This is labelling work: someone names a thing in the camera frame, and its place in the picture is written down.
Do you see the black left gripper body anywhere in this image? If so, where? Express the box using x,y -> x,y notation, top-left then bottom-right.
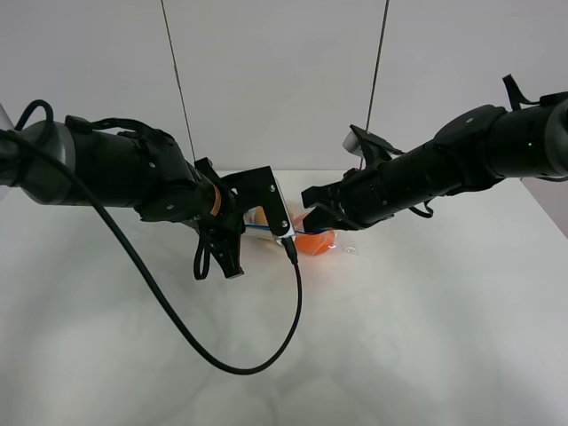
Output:
193,157 -> 245,240

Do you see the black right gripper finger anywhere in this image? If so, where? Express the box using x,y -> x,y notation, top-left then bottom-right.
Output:
302,206 -> 351,233
301,185 -> 340,205

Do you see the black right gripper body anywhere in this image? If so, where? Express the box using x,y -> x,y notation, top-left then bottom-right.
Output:
336,154 -> 439,229

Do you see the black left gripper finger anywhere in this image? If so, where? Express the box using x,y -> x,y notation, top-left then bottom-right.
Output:
209,230 -> 244,279

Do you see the clear blue-zip file bag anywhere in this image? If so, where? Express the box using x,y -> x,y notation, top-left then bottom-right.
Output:
244,200 -> 359,256

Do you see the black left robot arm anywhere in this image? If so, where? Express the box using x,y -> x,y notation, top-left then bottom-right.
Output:
1,115 -> 244,280

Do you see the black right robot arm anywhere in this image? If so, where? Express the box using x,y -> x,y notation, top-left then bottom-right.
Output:
302,93 -> 567,233

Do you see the orange toy orange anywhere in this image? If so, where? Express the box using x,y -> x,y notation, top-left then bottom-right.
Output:
293,213 -> 336,256

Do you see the yellow toy pear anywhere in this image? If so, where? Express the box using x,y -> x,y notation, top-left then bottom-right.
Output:
243,206 -> 280,244

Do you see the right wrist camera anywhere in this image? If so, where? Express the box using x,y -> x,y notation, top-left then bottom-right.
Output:
343,124 -> 404,169

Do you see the black left camera cable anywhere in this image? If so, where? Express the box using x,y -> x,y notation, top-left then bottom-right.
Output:
0,99 -> 304,373

